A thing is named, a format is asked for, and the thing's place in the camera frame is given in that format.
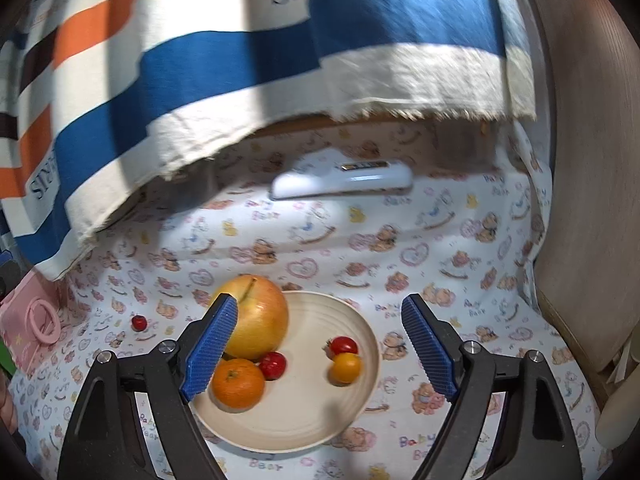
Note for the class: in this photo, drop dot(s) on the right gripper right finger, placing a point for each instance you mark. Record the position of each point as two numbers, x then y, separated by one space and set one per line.
535 439

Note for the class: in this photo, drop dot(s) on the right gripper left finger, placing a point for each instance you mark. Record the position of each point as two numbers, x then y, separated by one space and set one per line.
104 438

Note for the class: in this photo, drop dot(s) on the dark red cherry tomato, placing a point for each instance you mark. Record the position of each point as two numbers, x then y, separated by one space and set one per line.
139 323

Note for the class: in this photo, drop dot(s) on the orange tangerine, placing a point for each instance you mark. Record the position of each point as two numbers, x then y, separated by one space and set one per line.
238 384

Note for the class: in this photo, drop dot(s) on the yellow cherry tomato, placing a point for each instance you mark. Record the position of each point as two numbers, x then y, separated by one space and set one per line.
345 369

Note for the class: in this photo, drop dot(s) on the left human hand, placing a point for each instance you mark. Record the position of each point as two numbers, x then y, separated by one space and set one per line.
7 408

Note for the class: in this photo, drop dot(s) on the wooden chair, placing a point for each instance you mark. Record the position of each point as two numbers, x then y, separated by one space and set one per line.
588 270

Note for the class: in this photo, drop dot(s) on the large yellow apple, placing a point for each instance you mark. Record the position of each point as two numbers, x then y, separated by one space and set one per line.
262 316

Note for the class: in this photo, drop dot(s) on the cream round plate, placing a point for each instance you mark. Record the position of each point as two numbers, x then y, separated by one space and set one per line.
302 409

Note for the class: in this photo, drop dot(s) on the baby bear printed sheet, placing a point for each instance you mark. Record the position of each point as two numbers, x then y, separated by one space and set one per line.
463 240

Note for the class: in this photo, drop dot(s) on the white plastic device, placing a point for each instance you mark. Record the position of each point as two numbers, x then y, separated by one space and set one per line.
350 177

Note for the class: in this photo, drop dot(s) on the striped Paris cloth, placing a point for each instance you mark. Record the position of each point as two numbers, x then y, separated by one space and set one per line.
99 97

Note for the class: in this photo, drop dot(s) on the pink toy camera box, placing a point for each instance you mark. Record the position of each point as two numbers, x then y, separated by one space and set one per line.
29 320

